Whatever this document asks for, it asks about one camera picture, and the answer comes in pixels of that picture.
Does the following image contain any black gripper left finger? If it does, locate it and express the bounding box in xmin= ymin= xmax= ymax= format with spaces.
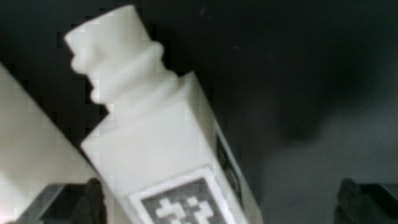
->
xmin=16 ymin=178 xmax=107 ymax=224

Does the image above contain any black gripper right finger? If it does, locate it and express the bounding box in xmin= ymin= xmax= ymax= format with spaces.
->
xmin=334 ymin=178 xmax=398 ymax=224

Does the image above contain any white square table top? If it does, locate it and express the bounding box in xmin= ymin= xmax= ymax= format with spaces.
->
xmin=0 ymin=64 xmax=96 ymax=224

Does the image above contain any white table leg tag 12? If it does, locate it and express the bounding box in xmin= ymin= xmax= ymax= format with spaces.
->
xmin=64 ymin=5 xmax=265 ymax=224

